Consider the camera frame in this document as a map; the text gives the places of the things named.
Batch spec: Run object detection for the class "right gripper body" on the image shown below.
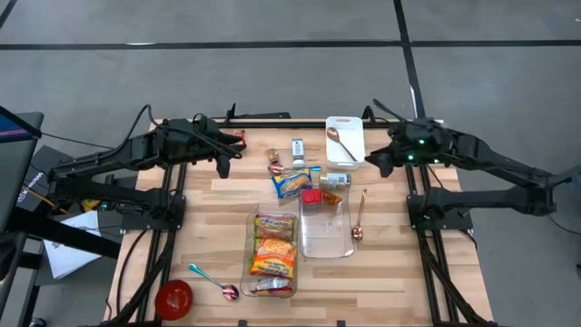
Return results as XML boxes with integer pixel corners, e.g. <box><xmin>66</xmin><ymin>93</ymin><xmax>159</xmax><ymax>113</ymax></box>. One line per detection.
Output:
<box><xmin>389</xmin><ymin>116</ymin><xmax>455</xmax><ymax>165</ymax></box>

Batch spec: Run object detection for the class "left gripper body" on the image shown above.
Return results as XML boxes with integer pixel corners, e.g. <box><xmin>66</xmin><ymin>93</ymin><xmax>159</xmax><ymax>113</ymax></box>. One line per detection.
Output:
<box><xmin>158</xmin><ymin>115</ymin><xmax>228</xmax><ymax>164</ymax></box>

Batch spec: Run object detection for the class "white plastic bin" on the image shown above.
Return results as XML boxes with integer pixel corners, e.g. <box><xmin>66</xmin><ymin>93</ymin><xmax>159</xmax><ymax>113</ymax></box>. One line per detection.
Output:
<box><xmin>324</xmin><ymin>115</ymin><xmax>366</xmax><ymax>172</ymax></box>

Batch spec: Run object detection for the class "glass spice jar white label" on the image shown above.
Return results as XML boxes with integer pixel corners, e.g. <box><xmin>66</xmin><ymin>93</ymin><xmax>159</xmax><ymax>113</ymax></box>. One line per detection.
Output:
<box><xmin>317</xmin><ymin>171</ymin><xmax>352</xmax><ymax>191</ymax></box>

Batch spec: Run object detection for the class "rose gold spoon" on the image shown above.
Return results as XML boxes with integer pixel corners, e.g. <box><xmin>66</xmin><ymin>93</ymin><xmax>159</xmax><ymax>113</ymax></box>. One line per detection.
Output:
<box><xmin>350</xmin><ymin>188</ymin><xmax>368</xmax><ymax>242</ymax></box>
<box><xmin>325</xmin><ymin>126</ymin><xmax>359</xmax><ymax>164</ymax></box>

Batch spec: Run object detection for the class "blue ramen packet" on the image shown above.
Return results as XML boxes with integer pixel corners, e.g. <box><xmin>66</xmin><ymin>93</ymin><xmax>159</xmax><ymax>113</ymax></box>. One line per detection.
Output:
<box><xmin>271</xmin><ymin>167</ymin><xmax>314</xmax><ymax>200</ymax></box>

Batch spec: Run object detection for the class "green ramen packet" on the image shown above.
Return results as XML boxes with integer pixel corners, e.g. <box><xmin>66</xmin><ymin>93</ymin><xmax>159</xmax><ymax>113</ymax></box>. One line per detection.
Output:
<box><xmin>253</xmin><ymin>214</ymin><xmax>296</xmax><ymax>241</ymax></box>

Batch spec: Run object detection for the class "red lid spice jar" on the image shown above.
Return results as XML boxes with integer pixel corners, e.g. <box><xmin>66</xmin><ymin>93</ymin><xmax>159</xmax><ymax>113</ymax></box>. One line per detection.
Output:
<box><xmin>301</xmin><ymin>188</ymin><xmax>323</xmax><ymax>211</ymax></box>

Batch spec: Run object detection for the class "orange ramen packet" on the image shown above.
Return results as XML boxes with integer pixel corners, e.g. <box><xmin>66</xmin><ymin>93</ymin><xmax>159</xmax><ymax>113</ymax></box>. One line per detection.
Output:
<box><xmin>249</xmin><ymin>237</ymin><xmax>299</xmax><ymax>280</ymax></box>

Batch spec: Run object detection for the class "iridescent spoon teal handle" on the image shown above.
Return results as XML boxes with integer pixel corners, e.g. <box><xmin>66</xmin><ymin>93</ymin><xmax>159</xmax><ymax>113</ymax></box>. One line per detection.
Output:
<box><xmin>188</xmin><ymin>262</ymin><xmax>241</xmax><ymax>302</ymax></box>

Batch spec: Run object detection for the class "red white ramen packet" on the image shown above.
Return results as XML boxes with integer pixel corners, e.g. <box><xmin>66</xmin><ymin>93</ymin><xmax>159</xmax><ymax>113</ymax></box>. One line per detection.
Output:
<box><xmin>252</xmin><ymin>276</ymin><xmax>295</xmax><ymax>297</ymax></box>

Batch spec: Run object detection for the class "white shaker bottle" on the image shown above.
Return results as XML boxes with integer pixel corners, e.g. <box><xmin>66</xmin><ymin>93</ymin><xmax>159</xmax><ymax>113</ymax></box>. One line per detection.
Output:
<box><xmin>290</xmin><ymin>137</ymin><xmax>306</xmax><ymax>168</ymax></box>

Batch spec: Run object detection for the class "clear plastic bin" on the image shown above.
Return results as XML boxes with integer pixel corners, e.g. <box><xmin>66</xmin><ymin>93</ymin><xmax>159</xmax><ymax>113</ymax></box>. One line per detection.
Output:
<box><xmin>298</xmin><ymin>181</ymin><xmax>357</xmax><ymax>261</ymax></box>
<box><xmin>239</xmin><ymin>212</ymin><xmax>302</xmax><ymax>300</ymax></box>

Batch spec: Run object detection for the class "black box white lettering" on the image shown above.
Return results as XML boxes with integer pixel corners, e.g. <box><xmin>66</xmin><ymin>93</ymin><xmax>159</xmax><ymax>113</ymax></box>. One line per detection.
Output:
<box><xmin>17</xmin><ymin>144</ymin><xmax>85</xmax><ymax>214</ymax></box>

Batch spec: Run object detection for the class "red bowl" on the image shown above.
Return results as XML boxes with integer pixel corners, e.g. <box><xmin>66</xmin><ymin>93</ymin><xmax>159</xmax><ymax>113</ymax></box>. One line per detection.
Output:
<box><xmin>154</xmin><ymin>279</ymin><xmax>194</xmax><ymax>322</ymax></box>

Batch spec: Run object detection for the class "black metal beam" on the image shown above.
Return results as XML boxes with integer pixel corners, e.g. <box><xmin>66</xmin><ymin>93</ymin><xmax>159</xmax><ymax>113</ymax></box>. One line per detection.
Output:
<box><xmin>6</xmin><ymin>206</ymin><xmax>123</xmax><ymax>260</ymax></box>

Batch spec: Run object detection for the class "white paper sheet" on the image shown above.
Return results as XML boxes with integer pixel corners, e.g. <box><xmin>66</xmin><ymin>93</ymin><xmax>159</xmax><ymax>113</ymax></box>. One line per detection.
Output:
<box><xmin>44</xmin><ymin>211</ymin><xmax>103</xmax><ymax>281</ymax></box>

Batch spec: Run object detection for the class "black monitor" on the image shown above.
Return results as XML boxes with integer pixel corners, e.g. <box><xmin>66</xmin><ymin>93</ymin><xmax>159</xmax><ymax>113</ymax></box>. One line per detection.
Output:
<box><xmin>0</xmin><ymin>104</ymin><xmax>45</xmax><ymax>235</ymax></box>

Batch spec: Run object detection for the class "iridescent spoon blue handle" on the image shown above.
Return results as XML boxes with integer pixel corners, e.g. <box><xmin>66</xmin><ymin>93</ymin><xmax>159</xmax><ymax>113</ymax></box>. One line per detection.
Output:
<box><xmin>266</xmin><ymin>162</ymin><xmax>322</xmax><ymax>177</ymax></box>

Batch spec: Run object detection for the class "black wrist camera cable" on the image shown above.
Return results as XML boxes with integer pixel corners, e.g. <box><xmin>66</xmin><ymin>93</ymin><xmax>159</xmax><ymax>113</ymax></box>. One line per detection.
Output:
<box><xmin>115</xmin><ymin>104</ymin><xmax>241</xmax><ymax>160</ymax></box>

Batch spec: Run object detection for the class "thin black cable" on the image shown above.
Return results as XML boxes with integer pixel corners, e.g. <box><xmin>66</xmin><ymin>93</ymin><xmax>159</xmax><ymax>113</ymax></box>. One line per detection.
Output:
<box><xmin>39</xmin><ymin>132</ymin><xmax>114</xmax><ymax>150</ymax></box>

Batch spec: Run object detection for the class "yellow cable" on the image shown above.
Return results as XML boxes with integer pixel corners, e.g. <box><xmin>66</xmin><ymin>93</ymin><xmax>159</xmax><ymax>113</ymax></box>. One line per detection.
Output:
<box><xmin>25</xmin><ymin>187</ymin><xmax>69</xmax><ymax>214</ymax></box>

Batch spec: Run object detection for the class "black floor cable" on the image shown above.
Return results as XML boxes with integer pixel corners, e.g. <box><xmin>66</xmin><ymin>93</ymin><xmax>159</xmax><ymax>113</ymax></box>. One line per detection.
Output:
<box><xmin>547</xmin><ymin>212</ymin><xmax>581</xmax><ymax>237</ymax></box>

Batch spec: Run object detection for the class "black power cable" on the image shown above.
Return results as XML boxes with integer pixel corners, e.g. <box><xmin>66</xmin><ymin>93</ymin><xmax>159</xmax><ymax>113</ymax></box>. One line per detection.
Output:
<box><xmin>115</xmin><ymin>229</ymin><xmax>151</xmax><ymax>319</ymax></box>

